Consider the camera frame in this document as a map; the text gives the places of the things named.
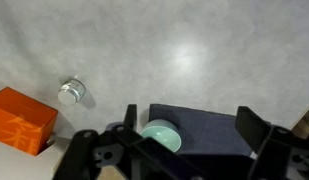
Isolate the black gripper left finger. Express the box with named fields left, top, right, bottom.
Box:
left=53, top=104, right=201, bottom=180

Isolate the teal ceramic bowl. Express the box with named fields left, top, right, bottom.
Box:
left=141, top=119, right=182, bottom=152

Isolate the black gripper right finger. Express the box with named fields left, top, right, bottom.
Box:
left=235, top=106, right=309, bottom=180

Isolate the orange cardboard box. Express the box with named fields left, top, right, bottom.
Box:
left=0, top=87, right=58, bottom=156

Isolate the dark blue cloth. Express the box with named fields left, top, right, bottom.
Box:
left=105, top=103, right=256, bottom=180

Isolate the silver candle container lid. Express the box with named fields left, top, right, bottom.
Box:
left=58, top=79, right=86, bottom=105

